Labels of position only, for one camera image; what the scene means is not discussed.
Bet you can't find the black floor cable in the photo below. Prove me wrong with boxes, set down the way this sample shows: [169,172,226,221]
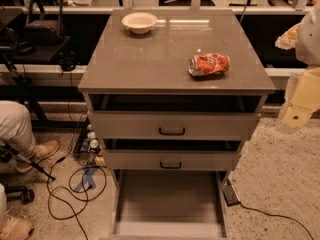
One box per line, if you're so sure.
[45,155,108,240]

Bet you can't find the blue tape on floor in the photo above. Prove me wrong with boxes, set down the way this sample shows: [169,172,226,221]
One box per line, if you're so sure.
[74,167,98,193]

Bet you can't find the white ceramic bowl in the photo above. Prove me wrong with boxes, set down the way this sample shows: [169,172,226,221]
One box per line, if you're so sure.
[121,12,157,34]

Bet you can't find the black crate of items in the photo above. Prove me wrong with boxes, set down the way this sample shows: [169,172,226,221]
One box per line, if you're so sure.
[73,119,105,167]

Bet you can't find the grey open bottom drawer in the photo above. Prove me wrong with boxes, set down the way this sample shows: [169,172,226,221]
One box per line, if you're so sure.
[99,170,229,240]

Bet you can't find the black power adapter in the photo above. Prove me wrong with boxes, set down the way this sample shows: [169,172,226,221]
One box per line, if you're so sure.
[222,185,240,206]

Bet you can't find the black bag with handles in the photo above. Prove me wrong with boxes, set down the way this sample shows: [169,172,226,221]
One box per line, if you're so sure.
[23,0,63,45]

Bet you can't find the black dumbbell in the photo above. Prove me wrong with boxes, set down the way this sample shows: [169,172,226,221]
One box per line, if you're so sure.
[5,185,35,204]

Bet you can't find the grey drawer cabinet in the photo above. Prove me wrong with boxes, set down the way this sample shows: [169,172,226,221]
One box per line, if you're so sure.
[77,8,277,240]

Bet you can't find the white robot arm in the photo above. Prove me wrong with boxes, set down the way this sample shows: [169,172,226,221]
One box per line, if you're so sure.
[275,2,320,134]

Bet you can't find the tan shoe near corner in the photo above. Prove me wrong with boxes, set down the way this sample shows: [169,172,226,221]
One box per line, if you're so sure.
[0,215,33,240]

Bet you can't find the black headphones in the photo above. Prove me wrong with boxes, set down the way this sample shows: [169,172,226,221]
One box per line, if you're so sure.
[57,51,78,72]

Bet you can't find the grey middle drawer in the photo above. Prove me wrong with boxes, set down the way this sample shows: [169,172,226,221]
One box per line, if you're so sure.
[104,139,241,171]

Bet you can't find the grey top drawer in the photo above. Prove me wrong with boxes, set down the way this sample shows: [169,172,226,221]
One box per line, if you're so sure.
[88,94,260,141]

